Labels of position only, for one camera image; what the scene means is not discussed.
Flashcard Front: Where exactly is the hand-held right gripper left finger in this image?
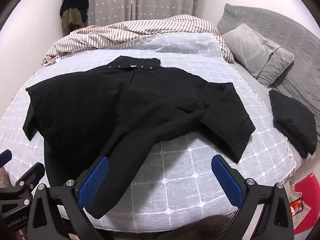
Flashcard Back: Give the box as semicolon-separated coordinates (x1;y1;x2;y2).
27;156;110;240

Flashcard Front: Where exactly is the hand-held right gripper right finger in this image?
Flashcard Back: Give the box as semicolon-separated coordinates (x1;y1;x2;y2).
211;154;294;240

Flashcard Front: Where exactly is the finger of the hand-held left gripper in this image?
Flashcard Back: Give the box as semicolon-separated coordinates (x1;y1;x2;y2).
14;162;46;193
0;149;13;168

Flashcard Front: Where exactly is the black jacket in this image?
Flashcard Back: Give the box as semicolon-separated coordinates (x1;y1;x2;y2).
22;56;256;219

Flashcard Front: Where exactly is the light blue grid blanket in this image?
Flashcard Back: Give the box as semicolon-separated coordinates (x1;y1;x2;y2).
0;32;298;232

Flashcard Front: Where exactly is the red plastic stool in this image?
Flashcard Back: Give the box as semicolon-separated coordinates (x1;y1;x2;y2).
289;172;317;235

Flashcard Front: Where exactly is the folded black garment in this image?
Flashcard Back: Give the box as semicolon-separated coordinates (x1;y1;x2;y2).
269;89;318;155

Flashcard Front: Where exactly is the grey bed sheet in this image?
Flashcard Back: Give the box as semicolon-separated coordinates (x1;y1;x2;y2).
230;60;320;160

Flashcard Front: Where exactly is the grey pillow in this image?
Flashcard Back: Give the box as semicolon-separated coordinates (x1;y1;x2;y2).
221;23;295;88

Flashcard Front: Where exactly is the hanging olive garment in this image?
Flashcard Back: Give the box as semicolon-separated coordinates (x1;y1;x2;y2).
61;8;85;34

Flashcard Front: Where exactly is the striped duvet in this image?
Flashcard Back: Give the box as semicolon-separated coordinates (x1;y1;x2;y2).
41;14;235;67

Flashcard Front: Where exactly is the grey quilted headboard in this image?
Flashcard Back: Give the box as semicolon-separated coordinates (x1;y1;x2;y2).
216;3;320;135

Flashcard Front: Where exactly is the hanging black garment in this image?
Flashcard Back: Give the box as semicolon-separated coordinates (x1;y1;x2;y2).
59;0;90;22

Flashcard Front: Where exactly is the grey star-print curtain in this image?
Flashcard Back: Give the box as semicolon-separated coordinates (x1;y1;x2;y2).
80;0;208;28

